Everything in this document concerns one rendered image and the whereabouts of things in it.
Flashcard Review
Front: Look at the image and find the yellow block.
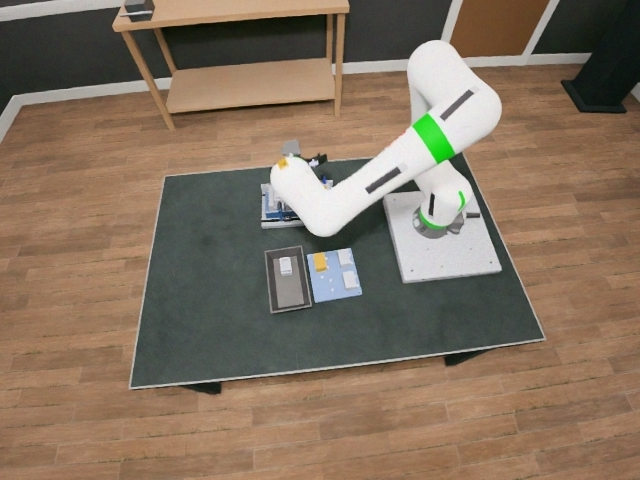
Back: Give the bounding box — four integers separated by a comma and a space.
313, 253, 327, 273

